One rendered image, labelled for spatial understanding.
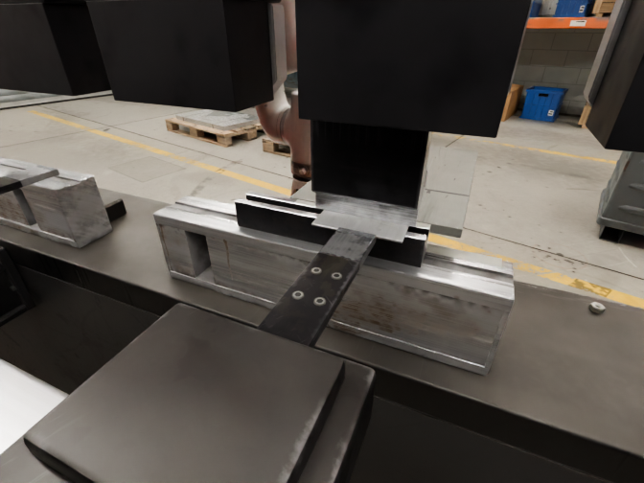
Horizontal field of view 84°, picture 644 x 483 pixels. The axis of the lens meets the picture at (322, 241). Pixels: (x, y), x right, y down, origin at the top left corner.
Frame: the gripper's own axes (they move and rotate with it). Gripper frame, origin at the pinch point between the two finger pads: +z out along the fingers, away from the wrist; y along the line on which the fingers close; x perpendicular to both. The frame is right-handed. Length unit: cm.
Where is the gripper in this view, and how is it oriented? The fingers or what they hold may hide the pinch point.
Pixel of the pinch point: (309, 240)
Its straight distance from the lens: 81.2
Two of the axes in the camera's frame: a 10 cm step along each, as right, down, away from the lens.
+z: -0.5, 8.9, 4.5
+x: -8.5, -2.7, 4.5
